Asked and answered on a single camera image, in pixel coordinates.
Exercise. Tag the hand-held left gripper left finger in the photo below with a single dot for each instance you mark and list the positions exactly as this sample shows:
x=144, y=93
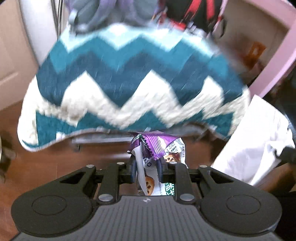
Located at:
x=133, y=171

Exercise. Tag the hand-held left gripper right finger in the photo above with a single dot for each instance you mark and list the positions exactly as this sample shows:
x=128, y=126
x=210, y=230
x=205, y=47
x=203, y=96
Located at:
x=160, y=171

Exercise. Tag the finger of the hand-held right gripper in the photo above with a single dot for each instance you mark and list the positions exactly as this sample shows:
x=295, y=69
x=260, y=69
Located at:
x=288, y=154

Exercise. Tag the purple white snack wrapper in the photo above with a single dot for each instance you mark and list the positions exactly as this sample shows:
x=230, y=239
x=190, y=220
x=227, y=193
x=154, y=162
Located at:
x=157, y=143

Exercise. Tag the white plastic bag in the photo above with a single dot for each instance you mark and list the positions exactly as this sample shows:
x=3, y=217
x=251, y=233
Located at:
x=249, y=143

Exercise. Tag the pink desk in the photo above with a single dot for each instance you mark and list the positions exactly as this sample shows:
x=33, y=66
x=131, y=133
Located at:
x=277, y=58

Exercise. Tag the teal chevron quilt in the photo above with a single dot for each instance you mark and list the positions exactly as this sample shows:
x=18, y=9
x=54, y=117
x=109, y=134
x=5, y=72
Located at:
x=115, y=69

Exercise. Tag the red black backpack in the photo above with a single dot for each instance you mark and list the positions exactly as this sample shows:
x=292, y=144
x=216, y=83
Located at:
x=196, y=14

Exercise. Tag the purple grey backpack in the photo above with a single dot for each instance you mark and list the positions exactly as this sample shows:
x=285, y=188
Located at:
x=104, y=11

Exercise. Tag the beige wooden door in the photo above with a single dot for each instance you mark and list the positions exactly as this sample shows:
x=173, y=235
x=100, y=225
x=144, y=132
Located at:
x=11, y=58

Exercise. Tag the chrome metal pole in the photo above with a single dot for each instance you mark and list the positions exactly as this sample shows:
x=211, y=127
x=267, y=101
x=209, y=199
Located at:
x=57, y=16

